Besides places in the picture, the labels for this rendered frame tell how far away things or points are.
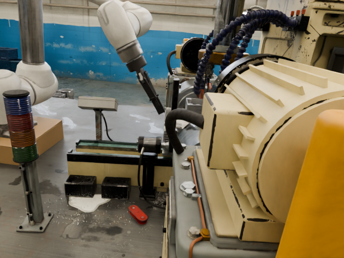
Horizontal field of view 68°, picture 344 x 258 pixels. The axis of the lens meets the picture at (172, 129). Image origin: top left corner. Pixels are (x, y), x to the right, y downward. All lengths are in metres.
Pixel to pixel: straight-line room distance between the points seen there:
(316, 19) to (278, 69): 0.51
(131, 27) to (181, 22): 5.59
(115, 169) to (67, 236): 0.30
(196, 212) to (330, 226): 0.19
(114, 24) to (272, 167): 0.80
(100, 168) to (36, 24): 0.74
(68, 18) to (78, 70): 1.27
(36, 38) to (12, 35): 6.84
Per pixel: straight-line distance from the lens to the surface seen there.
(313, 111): 0.26
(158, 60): 6.66
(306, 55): 0.87
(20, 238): 0.91
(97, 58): 7.12
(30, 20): 1.39
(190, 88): 1.18
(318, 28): 0.87
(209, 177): 0.42
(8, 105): 0.75
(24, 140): 0.77
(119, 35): 0.97
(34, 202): 0.89
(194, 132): 0.69
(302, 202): 0.22
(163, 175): 1.02
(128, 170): 1.02
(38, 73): 1.42
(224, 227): 0.34
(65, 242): 0.86
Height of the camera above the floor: 1.39
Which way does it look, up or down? 21 degrees down
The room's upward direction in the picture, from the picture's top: 4 degrees clockwise
